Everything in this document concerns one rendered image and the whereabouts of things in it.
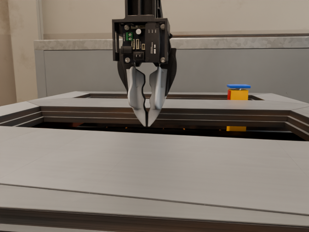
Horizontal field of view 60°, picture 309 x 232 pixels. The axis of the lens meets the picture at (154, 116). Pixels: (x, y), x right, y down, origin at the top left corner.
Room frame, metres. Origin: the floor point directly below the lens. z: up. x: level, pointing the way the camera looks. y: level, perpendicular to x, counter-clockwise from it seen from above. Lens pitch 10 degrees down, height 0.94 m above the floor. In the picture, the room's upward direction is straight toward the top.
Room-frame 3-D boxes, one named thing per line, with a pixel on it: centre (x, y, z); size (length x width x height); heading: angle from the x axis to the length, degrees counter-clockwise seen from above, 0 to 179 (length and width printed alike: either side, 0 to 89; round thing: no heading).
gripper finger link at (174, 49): (0.41, -0.01, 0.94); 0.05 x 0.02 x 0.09; 83
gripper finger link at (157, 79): (0.39, 0.00, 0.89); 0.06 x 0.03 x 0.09; 173
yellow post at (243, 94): (0.82, -0.26, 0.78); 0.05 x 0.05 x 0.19; 83
